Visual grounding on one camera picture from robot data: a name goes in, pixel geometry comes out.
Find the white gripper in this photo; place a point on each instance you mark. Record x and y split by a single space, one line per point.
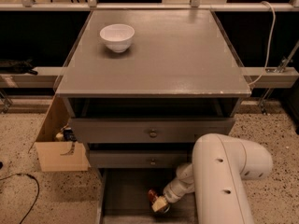
172 192

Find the red coke can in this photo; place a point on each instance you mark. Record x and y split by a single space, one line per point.
152 194

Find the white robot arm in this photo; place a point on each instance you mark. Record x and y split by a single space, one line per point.
220 164

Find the grey open bottom drawer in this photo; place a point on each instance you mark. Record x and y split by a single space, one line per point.
124 198

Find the grey middle drawer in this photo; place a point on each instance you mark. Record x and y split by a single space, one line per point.
137 158

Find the grey top drawer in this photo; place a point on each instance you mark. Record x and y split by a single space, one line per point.
147 130

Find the grey drawer cabinet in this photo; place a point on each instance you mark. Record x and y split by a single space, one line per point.
178 67

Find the cardboard box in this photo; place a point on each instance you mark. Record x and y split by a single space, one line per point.
55 153

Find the items inside cardboard box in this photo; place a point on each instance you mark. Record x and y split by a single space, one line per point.
65 135

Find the white ceramic bowl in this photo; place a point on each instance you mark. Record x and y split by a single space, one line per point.
117 37

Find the black object on shelf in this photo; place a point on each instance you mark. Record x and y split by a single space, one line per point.
17 67

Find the grey metal shelf rail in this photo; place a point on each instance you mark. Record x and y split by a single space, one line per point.
243 7

